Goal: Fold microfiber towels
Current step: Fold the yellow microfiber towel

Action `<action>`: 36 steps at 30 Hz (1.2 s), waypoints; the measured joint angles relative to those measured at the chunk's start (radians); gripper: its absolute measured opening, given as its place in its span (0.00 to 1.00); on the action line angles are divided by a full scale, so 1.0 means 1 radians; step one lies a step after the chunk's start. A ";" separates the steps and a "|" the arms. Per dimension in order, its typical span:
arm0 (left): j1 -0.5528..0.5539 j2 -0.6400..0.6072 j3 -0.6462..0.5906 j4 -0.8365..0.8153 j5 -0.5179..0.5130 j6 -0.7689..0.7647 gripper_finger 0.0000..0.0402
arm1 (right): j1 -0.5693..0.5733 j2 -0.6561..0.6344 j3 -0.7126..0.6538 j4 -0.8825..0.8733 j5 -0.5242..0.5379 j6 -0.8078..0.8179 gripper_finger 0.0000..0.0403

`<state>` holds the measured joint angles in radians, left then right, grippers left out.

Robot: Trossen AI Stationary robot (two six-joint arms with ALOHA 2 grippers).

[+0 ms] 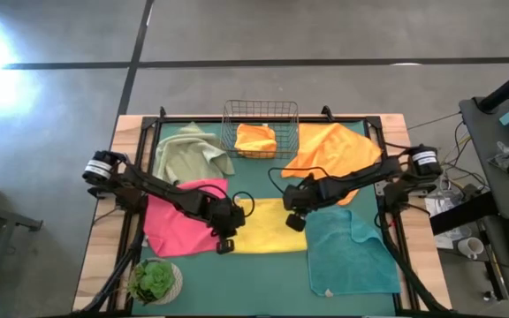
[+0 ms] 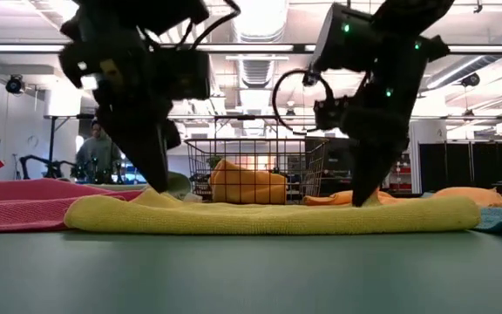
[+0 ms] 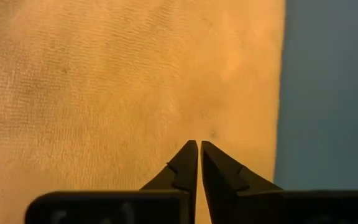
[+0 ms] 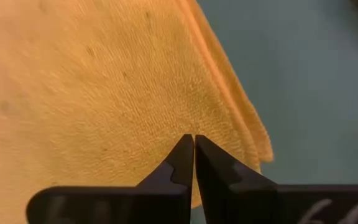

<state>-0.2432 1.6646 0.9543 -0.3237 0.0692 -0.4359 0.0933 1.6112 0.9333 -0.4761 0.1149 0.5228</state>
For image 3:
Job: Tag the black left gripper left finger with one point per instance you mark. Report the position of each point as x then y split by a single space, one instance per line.
185 168

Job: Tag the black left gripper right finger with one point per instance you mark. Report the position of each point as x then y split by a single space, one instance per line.
219 174

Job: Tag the yellow microfiber towel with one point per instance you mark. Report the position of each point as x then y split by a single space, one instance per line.
104 93

